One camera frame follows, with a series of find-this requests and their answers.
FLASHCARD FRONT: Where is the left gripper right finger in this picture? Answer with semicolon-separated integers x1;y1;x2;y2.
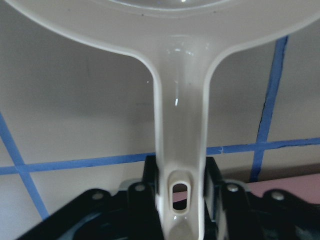
204;157;252;240

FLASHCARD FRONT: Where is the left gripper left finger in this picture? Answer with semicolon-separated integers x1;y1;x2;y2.
127;155;164;240

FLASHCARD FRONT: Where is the cream plastic dustpan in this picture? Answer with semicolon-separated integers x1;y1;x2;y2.
9;0;320;240

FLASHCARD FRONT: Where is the black bag bin left side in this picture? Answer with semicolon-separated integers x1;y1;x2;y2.
245;189;320;240

